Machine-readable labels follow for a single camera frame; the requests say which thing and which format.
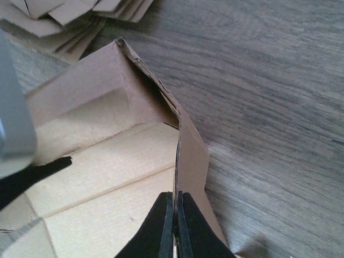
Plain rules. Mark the stack of flat cardboard blanks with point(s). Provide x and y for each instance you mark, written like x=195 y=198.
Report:
x=64 y=29

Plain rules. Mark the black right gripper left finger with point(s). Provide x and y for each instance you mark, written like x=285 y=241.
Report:
x=155 y=236

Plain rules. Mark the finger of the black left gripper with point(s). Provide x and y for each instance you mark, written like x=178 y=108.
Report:
x=16 y=184

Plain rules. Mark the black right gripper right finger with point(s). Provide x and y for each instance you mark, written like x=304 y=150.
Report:
x=194 y=236

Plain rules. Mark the brown cardboard box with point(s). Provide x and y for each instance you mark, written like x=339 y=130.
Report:
x=129 y=140

